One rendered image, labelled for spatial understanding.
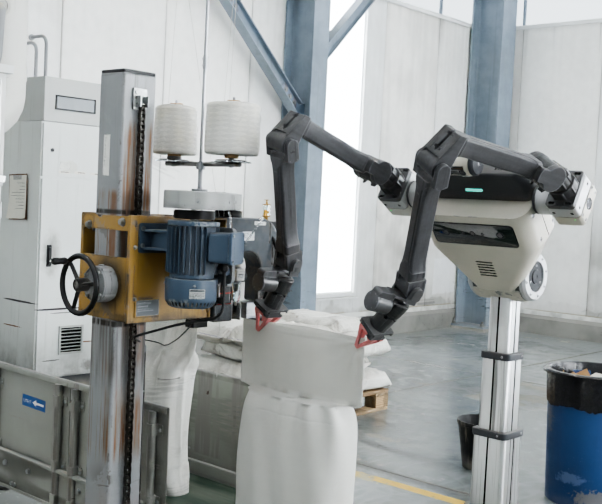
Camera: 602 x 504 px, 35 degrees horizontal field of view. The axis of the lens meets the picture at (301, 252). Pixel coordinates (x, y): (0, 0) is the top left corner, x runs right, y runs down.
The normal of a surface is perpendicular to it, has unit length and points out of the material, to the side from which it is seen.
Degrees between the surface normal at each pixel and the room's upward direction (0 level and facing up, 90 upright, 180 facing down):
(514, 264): 130
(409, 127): 90
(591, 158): 90
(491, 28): 90
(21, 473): 90
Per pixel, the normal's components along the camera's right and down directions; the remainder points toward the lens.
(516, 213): -0.39, -0.76
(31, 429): -0.66, 0.00
